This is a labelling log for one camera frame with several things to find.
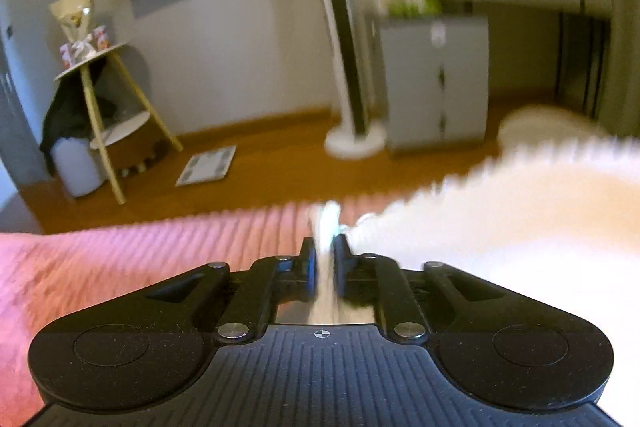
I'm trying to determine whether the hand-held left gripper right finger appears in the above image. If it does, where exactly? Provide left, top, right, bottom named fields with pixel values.
left=332, top=234, right=507, bottom=343

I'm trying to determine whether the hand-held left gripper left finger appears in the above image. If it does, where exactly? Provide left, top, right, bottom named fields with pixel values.
left=145, top=237, right=319, bottom=343

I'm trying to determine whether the white knit sweater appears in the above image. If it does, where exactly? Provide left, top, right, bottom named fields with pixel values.
left=302, top=132, right=640, bottom=415

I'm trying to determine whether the bathroom scale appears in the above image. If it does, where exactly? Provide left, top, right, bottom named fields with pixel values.
left=175, top=144, right=238, bottom=188

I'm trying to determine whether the pink ribbed blanket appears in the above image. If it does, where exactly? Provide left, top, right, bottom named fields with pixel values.
left=0, top=199, right=416, bottom=427

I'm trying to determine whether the grey bedside cabinet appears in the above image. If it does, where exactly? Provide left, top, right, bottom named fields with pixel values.
left=377, top=14, right=491, bottom=154

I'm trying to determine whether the white tower fan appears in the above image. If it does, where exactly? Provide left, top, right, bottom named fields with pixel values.
left=297, top=0, right=388, bottom=158

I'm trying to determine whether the white round stool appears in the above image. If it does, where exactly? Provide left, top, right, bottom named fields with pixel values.
left=499, top=104, right=603, bottom=146

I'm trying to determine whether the white bin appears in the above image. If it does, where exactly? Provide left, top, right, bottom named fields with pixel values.
left=50, top=137, right=108, bottom=198

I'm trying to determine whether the wooden side table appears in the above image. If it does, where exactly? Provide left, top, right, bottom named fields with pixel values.
left=54, top=41, right=183, bottom=205

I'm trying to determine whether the green tray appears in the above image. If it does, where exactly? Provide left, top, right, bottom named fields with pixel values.
left=387, top=0, right=443, bottom=18

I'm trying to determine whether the black cloth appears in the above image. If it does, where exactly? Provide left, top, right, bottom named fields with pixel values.
left=40, top=57, right=132, bottom=175

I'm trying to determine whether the grey door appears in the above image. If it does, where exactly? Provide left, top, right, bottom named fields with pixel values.
left=0, top=0, right=31, bottom=208

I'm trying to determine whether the wrapped flower bouquet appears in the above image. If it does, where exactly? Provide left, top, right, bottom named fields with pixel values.
left=49, top=0, right=98, bottom=64

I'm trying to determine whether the grey curtain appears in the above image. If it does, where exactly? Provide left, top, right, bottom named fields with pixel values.
left=597, top=0, right=640, bottom=138

